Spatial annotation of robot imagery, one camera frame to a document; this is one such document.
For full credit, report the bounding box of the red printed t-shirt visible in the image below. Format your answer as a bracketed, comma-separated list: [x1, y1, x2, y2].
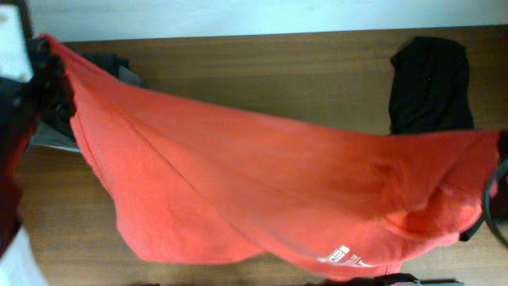
[48, 38, 502, 280]

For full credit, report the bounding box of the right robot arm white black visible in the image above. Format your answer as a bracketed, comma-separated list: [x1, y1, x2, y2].
[482, 129, 507, 247]

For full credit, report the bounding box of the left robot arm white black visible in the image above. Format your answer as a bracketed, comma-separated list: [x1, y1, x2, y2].
[1, 1, 75, 286]

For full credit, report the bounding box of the grey folded garment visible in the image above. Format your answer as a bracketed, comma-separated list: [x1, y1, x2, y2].
[31, 66, 141, 153]

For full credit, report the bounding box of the dark folded garment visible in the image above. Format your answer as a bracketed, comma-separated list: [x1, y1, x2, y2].
[42, 52, 131, 141]

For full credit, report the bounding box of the black crumpled garment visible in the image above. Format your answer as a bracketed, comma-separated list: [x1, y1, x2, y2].
[387, 36, 485, 242]

